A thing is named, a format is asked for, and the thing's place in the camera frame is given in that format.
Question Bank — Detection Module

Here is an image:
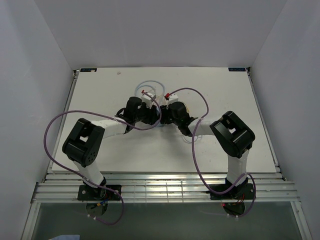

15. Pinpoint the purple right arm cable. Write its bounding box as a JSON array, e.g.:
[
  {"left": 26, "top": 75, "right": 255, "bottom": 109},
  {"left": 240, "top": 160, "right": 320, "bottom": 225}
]
[{"left": 169, "top": 87, "right": 257, "bottom": 218}]

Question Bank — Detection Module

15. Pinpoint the thick blue socket cord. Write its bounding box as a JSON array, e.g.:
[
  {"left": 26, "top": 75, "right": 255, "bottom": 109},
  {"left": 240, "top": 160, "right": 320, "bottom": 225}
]
[{"left": 134, "top": 79, "right": 167, "bottom": 101}]

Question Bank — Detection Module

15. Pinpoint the light blue charging cable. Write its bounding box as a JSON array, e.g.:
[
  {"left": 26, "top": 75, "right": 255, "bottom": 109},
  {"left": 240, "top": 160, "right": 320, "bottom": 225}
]
[{"left": 181, "top": 133, "right": 201, "bottom": 145}]

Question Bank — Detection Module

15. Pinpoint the left blue corner label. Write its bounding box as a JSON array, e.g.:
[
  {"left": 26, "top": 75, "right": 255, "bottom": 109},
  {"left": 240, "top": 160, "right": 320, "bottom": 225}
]
[{"left": 80, "top": 68, "right": 97, "bottom": 73}]

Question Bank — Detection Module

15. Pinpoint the aluminium table edge rail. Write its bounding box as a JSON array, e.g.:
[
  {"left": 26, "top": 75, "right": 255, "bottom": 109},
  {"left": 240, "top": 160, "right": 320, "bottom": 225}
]
[{"left": 32, "top": 172, "right": 300, "bottom": 203}]

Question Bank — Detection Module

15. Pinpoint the round blue power socket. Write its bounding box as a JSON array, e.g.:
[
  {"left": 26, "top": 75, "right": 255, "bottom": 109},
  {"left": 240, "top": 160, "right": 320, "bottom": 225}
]
[{"left": 155, "top": 122, "right": 166, "bottom": 128}]

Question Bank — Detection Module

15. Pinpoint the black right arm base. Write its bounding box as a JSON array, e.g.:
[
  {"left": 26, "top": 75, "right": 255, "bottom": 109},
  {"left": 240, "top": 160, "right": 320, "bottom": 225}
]
[{"left": 205, "top": 182, "right": 256, "bottom": 217}]

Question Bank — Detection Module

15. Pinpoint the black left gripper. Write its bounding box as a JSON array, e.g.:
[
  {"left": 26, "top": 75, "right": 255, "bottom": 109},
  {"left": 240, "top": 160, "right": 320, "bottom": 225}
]
[{"left": 134, "top": 101, "right": 160, "bottom": 126}]

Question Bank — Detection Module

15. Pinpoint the blue cloth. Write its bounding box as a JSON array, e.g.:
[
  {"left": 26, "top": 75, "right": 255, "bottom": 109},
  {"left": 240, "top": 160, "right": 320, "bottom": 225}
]
[{"left": 52, "top": 234, "right": 80, "bottom": 240}]

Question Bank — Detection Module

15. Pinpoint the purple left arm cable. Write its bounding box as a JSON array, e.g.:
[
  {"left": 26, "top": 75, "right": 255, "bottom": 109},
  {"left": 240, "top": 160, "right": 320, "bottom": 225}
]
[{"left": 44, "top": 96, "right": 162, "bottom": 226}]

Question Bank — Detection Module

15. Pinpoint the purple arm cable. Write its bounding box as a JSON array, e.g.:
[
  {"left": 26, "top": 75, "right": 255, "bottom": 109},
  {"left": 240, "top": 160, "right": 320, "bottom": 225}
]
[
  {"left": 44, "top": 96, "right": 162, "bottom": 226},
  {"left": 169, "top": 87, "right": 257, "bottom": 218}
]

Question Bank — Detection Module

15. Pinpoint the right blue corner label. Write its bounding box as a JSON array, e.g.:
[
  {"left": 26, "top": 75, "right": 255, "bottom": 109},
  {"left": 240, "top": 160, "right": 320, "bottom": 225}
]
[{"left": 228, "top": 67, "right": 246, "bottom": 72}]

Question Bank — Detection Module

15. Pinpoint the blue corner label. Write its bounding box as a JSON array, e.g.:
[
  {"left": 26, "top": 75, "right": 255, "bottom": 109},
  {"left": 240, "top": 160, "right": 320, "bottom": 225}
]
[
  {"left": 228, "top": 67, "right": 246, "bottom": 72},
  {"left": 80, "top": 68, "right": 97, "bottom": 73}
]

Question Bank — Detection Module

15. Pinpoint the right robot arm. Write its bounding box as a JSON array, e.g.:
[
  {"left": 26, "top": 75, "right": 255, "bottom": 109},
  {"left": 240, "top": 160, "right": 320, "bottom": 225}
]
[{"left": 160, "top": 101, "right": 256, "bottom": 199}]

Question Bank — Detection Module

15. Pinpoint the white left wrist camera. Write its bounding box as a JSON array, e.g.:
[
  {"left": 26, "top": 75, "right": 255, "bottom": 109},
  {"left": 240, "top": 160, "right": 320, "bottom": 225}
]
[{"left": 141, "top": 90, "right": 156, "bottom": 109}]

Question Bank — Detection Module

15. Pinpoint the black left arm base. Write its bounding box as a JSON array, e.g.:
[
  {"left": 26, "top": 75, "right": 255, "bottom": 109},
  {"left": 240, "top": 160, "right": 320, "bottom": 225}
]
[{"left": 76, "top": 183, "right": 120, "bottom": 217}]

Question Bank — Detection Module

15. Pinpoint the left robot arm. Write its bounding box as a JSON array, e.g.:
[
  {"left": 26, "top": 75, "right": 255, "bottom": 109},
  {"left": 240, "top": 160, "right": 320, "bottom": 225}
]
[{"left": 62, "top": 93, "right": 161, "bottom": 200}]

